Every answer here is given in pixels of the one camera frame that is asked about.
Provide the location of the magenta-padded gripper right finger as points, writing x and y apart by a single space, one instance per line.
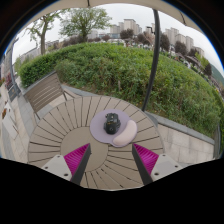
146 159

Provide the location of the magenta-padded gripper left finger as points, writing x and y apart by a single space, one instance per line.
76 159

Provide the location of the curved black parasol pole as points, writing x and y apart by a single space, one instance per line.
153 66

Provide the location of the beige parasol canopy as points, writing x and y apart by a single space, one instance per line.
166 6

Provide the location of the group of high-rise buildings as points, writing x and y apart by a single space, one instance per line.
180 38

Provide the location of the slatted wooden chair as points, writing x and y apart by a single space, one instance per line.
41 93

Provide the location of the round leafy tree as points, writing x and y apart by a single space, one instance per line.
85 21

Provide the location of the sparse-leaved tree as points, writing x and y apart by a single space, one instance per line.
42 40

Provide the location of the black computer mouse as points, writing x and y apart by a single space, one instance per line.
112 124

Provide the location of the lilac mouse pad with wrist rest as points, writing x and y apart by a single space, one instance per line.
97 128

